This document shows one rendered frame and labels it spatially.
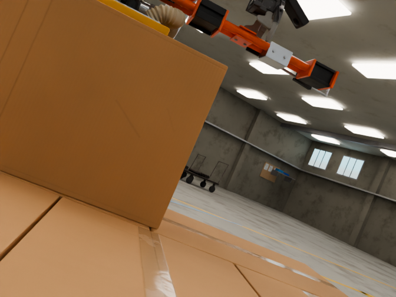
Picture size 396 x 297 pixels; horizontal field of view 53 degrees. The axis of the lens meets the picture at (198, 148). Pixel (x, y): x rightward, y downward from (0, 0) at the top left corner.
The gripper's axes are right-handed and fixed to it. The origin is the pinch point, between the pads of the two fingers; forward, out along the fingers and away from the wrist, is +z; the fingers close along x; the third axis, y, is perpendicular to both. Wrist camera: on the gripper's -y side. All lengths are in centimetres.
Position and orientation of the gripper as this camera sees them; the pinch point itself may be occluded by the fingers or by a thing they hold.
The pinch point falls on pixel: (259, 47)
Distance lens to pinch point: 112.8
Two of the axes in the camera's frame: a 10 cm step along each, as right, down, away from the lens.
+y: -9.0, -3.9, -2.0
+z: -4.0, 9.2, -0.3
